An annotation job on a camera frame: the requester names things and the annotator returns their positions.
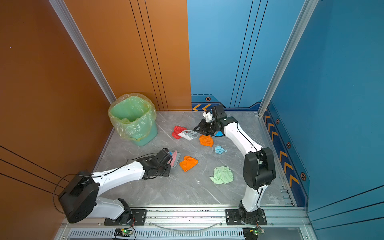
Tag teal dustpan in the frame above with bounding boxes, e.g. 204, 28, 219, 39
169, 151, 181, 168

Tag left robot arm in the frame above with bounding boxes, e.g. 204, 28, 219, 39
58, 148, 173, 226

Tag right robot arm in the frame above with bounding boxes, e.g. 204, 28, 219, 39
194, 117, 277, 226

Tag red crumpled paper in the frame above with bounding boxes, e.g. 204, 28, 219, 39
172, 126, 186, 139

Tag large green crumpled paper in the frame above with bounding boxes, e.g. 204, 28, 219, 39
210, 166, 234, 185

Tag blue paper scrap far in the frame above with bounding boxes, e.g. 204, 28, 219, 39
214, 131, 225, 138

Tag pink paper scrap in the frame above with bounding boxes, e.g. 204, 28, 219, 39
170, 151, 178, 167

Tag orange crumpled paper far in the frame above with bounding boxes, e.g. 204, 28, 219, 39
199, 135, 214, 148

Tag orange crumpled paper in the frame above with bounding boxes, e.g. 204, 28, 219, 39
199, 135, 214, 148
179, 156, 199, 172

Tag orange crumpled paper near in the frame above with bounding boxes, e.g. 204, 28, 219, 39
179, 156, 199, 172

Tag light blue paper scrap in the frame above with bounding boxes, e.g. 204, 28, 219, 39
215, 146, 227, 155

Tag green trash bin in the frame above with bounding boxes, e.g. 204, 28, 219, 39
109, 95, 159, 147

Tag left circuit board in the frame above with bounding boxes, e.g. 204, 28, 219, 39
113, 228, 136, 240

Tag circuit board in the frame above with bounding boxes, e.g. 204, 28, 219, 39
113, 228, 136, 240
243, 228, 265, 240

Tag right circuit board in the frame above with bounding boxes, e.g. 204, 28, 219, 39
243, 228, 265, 240

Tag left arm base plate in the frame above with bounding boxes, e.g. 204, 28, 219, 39
104, 209, 148, 227

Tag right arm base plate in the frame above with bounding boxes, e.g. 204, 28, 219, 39
225, 208, 268, 226

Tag aluminium frame rail front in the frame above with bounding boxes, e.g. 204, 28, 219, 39
55, 206, 317, 240

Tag right aluminium corner post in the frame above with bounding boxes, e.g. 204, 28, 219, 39
258, 0, 319, 117

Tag aluminium corner post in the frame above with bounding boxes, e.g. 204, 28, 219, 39
49, 0, 117, 104
258, 0, 319, 117

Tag left aluminium corner post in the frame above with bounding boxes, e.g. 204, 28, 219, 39
49, 0, 117, 104

